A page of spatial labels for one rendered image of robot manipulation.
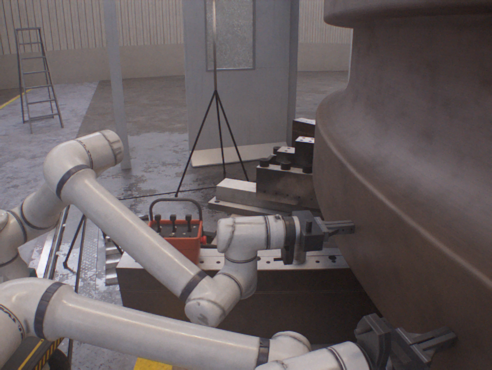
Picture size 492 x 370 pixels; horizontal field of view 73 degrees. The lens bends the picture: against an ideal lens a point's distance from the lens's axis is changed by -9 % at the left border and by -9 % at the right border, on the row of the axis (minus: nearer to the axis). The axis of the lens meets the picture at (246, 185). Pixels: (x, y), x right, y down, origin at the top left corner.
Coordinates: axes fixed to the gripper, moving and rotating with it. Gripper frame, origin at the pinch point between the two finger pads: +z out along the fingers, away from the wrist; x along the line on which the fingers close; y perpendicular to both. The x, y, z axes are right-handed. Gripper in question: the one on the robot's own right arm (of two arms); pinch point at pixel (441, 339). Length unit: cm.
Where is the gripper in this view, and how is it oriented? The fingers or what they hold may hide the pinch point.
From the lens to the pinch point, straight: 72.1
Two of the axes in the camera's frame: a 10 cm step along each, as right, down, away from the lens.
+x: 2.8, 3.7, -8.8
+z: 9.6, -1.1, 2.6
